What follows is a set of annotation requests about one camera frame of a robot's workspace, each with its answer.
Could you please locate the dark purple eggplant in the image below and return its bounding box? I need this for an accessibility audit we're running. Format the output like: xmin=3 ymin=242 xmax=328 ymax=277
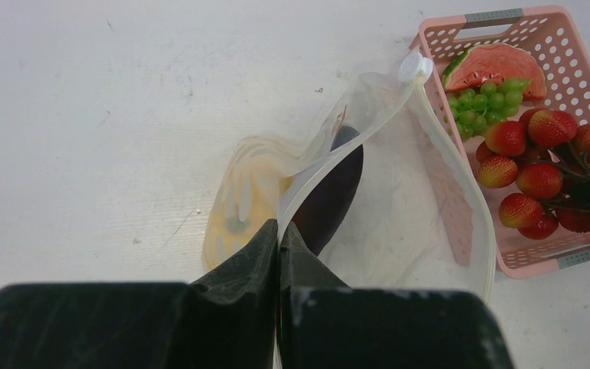
xmin=292 ymin=145 xmax=364 ymax=257

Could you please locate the clear zip top bag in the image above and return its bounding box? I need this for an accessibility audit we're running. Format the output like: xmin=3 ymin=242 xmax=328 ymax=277
xmin=202 ymin=51 xmax=497 ymax=307

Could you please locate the pink plastic basket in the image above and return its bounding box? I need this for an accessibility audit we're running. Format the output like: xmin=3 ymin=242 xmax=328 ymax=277
xmin=412 ymin=5 xmax=590 ymax=279

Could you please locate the green grape bunch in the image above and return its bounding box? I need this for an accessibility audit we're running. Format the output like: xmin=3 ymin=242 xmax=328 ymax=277
xmin=447 ymin=78 xmax=531 ymax=141

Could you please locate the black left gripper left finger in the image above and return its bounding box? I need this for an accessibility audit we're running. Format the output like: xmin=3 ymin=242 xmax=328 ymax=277
xmin=0 ymin=219 xmax=278 ymax=368

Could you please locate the red strawberry cluster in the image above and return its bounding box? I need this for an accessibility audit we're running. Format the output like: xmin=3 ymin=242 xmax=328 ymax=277
xmin=475 ymin=108 xmax=590 ymax=240

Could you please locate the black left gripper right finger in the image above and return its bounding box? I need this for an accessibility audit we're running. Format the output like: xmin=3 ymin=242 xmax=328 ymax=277
xmin=277 ymin=224 xmax=514 ymax=368

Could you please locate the white bag zipper slider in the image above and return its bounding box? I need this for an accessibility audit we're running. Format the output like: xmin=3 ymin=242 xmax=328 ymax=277
xmin=396 ymin=50 xmax=434 ymax=84

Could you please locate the yellow bell pepper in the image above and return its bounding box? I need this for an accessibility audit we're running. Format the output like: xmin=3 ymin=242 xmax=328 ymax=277
xmin=202 ymin=151 xmax=298 ymax=271

